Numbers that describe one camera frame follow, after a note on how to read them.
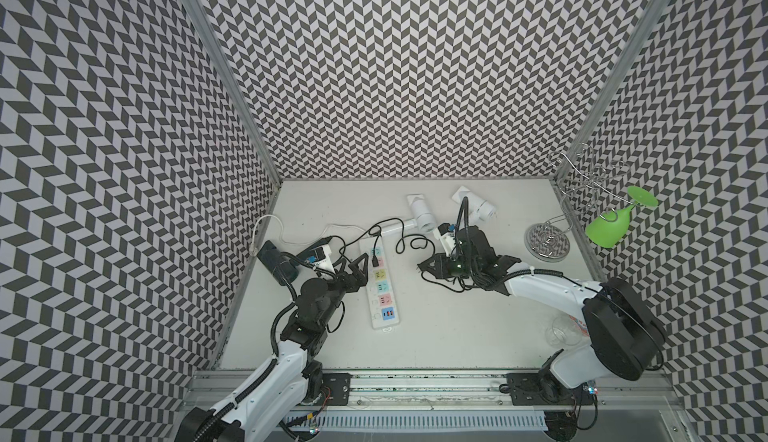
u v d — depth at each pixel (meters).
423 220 1.01
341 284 0.71
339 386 0.72
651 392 0.76
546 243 0.99
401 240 0.99
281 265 0.85
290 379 0.54
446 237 0.79
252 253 1.01
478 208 1.02
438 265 0.74
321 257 0.69
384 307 0.83
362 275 0.73
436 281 0.94
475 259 0.67
